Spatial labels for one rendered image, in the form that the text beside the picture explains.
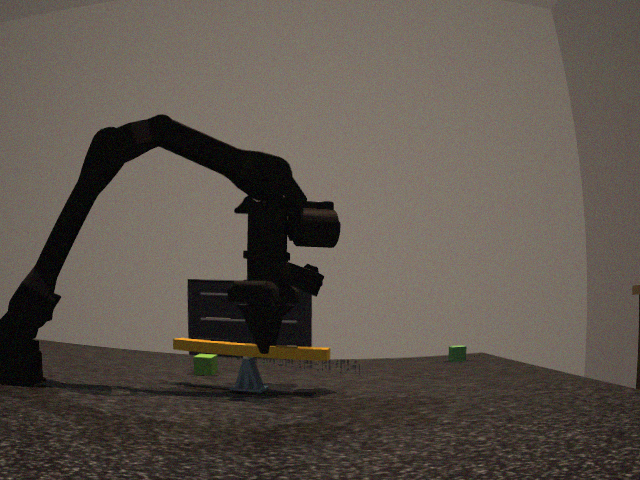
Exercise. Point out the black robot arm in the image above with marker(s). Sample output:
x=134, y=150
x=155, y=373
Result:
x=262, y=176

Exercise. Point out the orange long bar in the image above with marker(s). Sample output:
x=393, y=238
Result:
x=252, y=350

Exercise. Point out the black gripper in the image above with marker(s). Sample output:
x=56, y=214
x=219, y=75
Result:
x=266, y=301

